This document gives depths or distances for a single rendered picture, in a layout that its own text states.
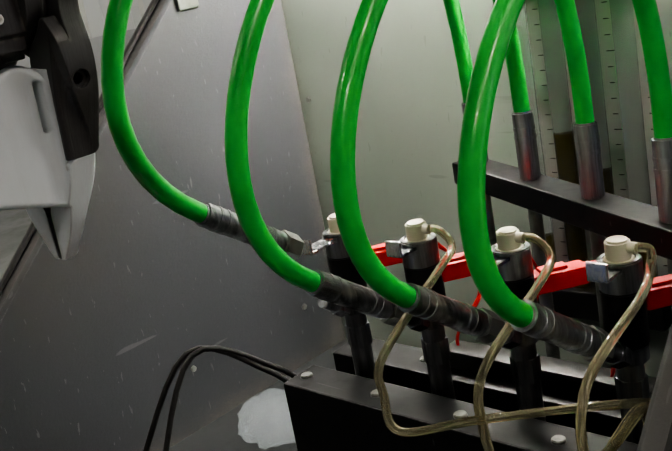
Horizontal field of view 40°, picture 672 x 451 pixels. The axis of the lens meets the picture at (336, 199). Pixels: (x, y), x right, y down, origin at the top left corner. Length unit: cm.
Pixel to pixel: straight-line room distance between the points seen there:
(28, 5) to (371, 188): 75
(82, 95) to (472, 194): 19
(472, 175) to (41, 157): 20
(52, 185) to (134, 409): 63
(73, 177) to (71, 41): 6
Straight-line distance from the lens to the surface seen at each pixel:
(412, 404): 72
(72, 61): 40
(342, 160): 50
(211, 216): 64
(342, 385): 77
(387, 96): 105
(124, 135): 60
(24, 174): 42
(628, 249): 60
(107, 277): 98
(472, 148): 46
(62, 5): 40
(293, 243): 70
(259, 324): 112
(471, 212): 46
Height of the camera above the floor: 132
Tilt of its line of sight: 15 degrees down
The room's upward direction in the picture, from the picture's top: 11 degrees counter-clockwise
